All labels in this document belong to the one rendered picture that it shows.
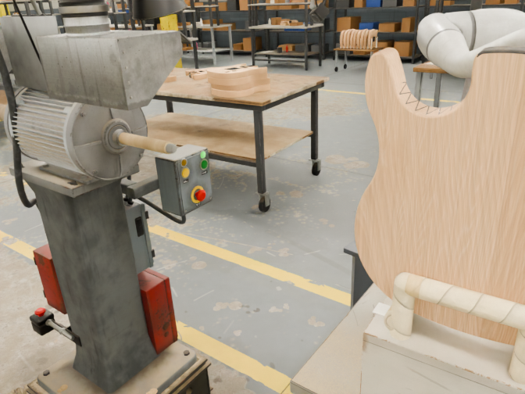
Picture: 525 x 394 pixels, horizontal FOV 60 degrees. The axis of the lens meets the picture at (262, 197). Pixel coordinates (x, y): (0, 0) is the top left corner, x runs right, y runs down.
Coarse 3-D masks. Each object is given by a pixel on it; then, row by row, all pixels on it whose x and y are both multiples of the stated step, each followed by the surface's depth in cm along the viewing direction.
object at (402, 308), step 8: (400, 288) 67; (400, 296) 67; (408, 296) 67; (392, 304) 69; (400, 304) 68; (408, 304) 67; (392, 312) 70; (400, 312) 68; (408, 312) 68; (392, 320) 70; (400, 320) 69; (408, 320) 69; (400, 328) 69; (408, 328) 69; (392, 336) 71; (400, 336) 70; (408, 336) 70
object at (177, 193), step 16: (160, 160) 150; (176, 160) 147; (192, 160) 152; (208, 160) 158; (160, 176) 153; (176, 176) 148; (192, 176) 154; (208, 176) 160; (160, 192) 156; (176, 192) 151; (192, 192) 155; (208, 192) 162; (160, 208) 162; (176, 208) 154; (192, 208) 157
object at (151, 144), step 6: (120, 138) 124; (126, 138) 123; (132, 138) 121; (138, 138) 120; (144, 138) 119; (150, 138) 118; (126, 144) 124; (132, 144) 122; (138, 144) 120; (144, 144) 119; (150, 144) 117; (156, 144) 116; (162, 144) 115; (156, 150) 117; (162, 150) 115
